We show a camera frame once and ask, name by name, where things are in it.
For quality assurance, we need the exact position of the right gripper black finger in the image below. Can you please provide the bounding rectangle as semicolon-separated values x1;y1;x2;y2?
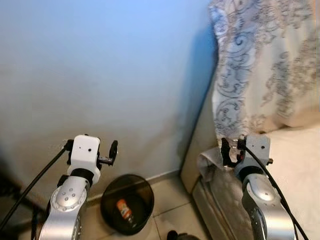
220;138;232;167

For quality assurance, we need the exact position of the grey bed base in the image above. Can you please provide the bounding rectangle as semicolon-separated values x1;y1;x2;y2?
180;85;261;240

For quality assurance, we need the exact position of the small orange bottle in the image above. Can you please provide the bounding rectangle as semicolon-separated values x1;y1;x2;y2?
116;198;134;223

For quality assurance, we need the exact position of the black mesh waste bin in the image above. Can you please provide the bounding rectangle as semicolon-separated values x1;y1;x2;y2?
100;173;155;236

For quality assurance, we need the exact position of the white quilted mattress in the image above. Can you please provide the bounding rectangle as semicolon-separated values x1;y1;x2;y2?
252;122;320;240

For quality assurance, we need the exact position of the floral patterned pillow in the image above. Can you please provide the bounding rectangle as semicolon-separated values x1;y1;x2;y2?
207;0;320;141

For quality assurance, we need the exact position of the black robot foot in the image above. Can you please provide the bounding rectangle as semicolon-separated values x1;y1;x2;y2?
166;230;202;240

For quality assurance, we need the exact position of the black metal stand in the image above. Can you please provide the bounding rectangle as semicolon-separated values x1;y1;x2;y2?
0;170;45;240

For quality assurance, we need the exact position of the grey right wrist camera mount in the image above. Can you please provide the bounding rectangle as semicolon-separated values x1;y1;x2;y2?
234;133;272;176

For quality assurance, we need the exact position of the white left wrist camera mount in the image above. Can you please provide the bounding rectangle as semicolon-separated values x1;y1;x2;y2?
69;134;102;177

